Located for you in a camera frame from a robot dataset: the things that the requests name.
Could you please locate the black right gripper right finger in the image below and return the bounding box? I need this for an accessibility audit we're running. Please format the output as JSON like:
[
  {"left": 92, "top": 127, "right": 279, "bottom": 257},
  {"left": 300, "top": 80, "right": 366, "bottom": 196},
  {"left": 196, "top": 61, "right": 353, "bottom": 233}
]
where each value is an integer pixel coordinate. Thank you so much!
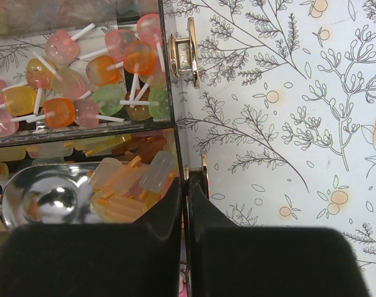
[{"left": 186, "top": 173, "right": 241, "bottom": 297}]

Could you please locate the silver metal scoop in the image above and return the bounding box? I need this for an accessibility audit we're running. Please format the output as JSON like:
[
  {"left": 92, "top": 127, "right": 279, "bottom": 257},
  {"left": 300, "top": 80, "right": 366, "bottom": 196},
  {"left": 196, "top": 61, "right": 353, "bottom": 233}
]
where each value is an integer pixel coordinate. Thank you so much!
[{"left": 0, "top": 162, "right": 103, "bottom": 230}]

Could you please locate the floral patterned table mat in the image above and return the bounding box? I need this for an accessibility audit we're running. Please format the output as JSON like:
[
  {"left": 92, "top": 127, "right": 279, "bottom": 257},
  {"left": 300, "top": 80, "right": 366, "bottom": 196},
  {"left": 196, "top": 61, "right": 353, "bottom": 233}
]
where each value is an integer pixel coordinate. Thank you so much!
[{"left": 161, "top": 0, "right": 376, "bottom": 297}]

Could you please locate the clear divided candy box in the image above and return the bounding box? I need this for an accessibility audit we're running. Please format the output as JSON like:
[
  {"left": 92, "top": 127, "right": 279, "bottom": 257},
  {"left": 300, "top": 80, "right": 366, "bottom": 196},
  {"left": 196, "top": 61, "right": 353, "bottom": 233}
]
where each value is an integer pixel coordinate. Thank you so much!
[{"left": 0, "top": 0, "right": 210, "bottom": 297}]

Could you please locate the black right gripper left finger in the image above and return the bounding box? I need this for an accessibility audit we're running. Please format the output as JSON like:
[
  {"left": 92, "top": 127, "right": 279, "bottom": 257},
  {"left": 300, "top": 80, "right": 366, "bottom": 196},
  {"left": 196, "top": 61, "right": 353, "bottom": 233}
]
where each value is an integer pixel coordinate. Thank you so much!
[{"left": 130, "top": 176, "right": 183, "bottom": 297}]

